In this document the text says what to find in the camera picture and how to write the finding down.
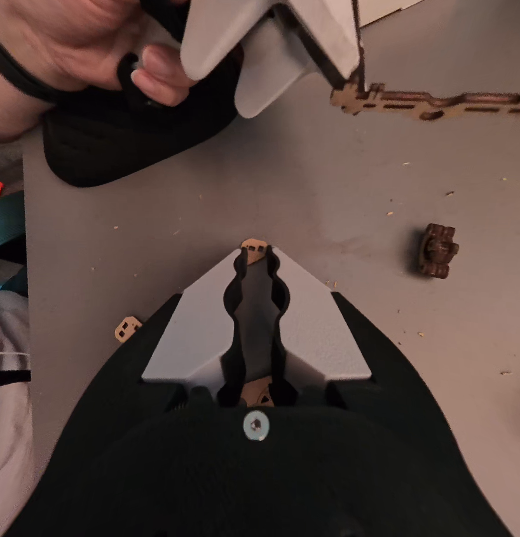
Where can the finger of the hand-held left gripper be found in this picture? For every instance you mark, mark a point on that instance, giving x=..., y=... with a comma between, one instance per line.
x=226, y=29
x=264, y=71

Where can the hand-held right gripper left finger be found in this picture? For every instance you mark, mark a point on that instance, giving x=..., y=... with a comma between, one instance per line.
x=193, y=335

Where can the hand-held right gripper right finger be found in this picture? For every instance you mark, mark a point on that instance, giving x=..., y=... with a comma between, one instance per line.
x=323, y=335

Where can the light wooden model part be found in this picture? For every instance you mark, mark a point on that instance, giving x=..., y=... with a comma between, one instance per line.
x=253, y=245

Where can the long slotted wooden strip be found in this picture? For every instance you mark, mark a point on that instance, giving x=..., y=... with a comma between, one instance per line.
x=453, y=105

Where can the person's left forearm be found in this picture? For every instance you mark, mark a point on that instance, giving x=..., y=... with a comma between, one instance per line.
x=12, y=113

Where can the person's left hand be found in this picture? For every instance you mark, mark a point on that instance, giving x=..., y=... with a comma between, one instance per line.
x=58, y=37

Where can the small light wooden piece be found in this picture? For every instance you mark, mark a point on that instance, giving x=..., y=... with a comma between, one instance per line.
x=134, y=322

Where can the white cardboard piece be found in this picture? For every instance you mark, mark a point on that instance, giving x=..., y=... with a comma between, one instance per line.
x=386, y=10

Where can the dark brown wooden gear assembly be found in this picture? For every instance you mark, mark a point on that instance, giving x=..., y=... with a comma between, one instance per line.
x=436, y=251

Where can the teal fabric item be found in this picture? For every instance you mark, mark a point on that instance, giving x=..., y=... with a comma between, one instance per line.
x=8, y=218

